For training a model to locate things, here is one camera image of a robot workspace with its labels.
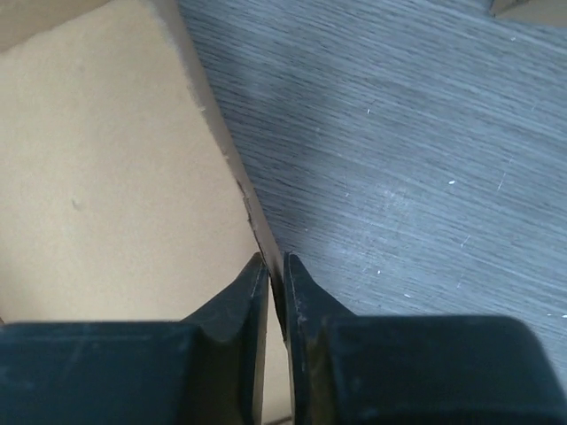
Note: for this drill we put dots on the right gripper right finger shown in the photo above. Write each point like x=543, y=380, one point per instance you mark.
x=416, y=369

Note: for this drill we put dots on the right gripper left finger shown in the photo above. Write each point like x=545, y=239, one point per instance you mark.
x=205, y=369

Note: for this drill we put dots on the cardboard box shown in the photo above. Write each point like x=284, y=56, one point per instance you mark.
x=123, y=197

